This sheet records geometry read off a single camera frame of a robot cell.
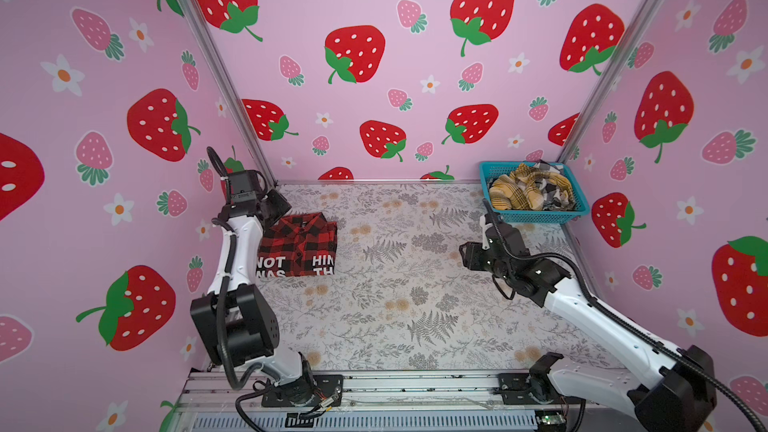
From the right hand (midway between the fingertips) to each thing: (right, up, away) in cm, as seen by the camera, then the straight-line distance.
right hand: (465, 247), depth 80 cm
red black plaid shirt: (-52, -2, +19) cm, 55 cm away
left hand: (-52, +13, +6) cm, 54 cm away
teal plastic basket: (+36, +10, +21) cm, 43 cm away
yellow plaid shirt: (+27, +18, +27) cm, 42 cm away
